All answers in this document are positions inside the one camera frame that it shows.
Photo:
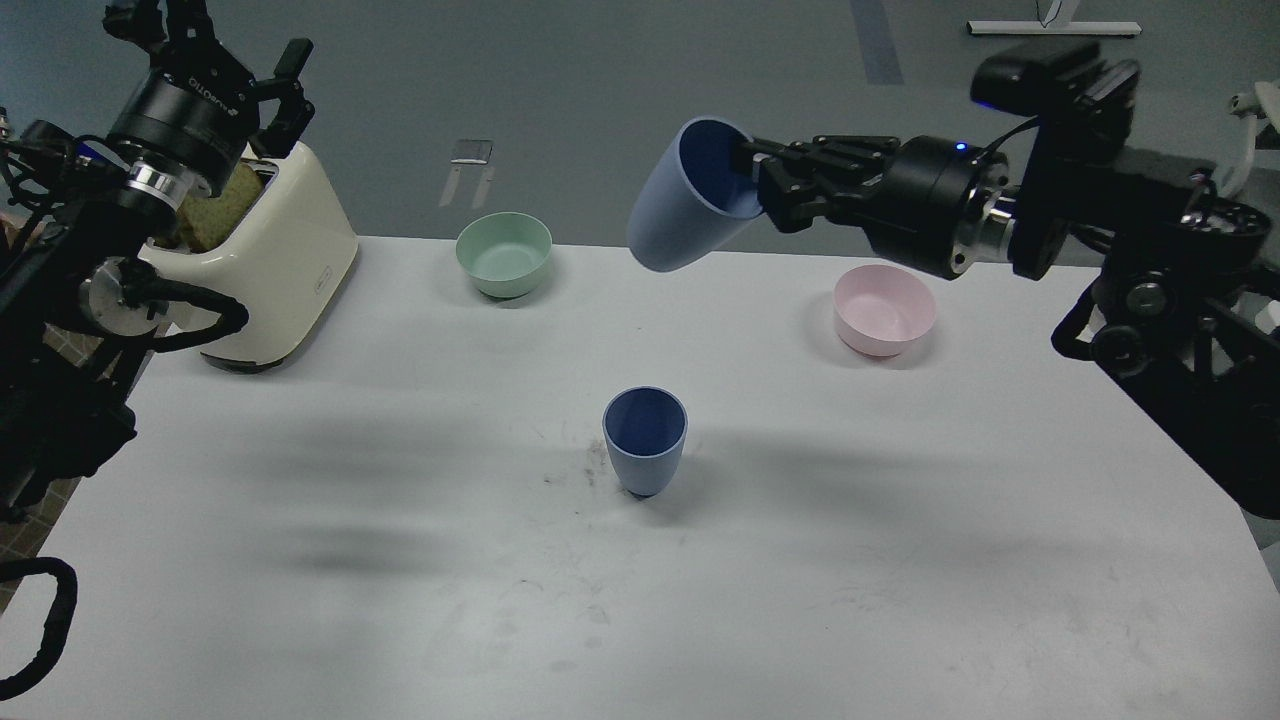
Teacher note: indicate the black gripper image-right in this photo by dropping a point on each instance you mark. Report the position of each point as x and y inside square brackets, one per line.
[938, 206]

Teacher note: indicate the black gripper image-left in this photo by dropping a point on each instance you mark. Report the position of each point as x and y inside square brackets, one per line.
[195, 110]

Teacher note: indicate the blue cup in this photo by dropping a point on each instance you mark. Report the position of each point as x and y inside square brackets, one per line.
[693, 201]
[645, 429]

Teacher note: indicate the pink bowl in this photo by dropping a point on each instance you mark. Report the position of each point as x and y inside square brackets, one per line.
[881, 310]

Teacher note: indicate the toast slice front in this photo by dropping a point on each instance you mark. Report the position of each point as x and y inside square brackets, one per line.
[205, 224]

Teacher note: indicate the cream toaster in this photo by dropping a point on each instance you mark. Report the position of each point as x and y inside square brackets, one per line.
[285, 261]

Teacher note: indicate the white stand base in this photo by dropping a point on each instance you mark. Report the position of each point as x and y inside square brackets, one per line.
[1058, 20]

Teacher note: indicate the green bowl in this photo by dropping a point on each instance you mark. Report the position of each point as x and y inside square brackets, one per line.
[505, 255]

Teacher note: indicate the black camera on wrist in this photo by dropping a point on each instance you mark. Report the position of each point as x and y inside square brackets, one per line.
[1060, 81]

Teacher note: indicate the white metal frame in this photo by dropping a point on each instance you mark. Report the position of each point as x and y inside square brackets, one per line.
[1257, 111]

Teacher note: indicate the black cable image-left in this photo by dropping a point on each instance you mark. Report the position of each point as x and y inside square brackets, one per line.
[56, 628]

